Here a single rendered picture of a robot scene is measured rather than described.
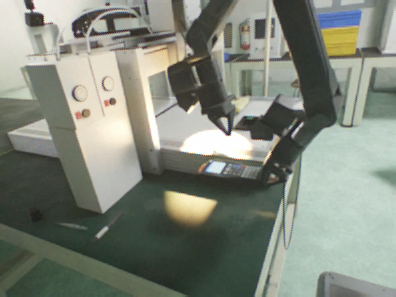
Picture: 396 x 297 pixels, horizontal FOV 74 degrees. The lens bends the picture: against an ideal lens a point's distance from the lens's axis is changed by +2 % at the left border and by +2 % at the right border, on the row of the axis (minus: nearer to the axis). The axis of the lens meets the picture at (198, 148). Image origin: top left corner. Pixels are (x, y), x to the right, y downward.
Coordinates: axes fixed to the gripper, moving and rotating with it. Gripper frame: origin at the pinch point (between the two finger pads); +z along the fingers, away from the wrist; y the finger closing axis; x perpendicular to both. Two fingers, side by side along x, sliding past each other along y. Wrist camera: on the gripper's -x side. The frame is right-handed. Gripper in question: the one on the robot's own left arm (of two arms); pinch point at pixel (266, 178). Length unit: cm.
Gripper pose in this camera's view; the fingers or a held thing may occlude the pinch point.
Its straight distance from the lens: 73.7
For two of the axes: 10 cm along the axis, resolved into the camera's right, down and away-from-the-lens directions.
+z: -3.7, 7.2, 5.9
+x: 8.3, 5.4, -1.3
